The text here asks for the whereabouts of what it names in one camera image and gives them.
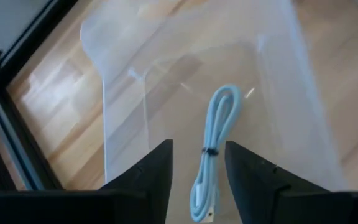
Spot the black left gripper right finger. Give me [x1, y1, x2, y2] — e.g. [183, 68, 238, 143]
[224, 141, 329, 224]

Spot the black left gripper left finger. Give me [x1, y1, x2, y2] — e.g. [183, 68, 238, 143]
[100, 139, 174, 224]

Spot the light blue cable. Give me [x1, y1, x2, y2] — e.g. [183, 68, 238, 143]
[190, 83, 242, 223]

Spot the clear plastic bin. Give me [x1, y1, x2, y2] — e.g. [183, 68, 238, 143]
[79, 0, 347, 224]

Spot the black table frame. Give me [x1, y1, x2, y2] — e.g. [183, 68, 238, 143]
[0, 0, 79, 192]

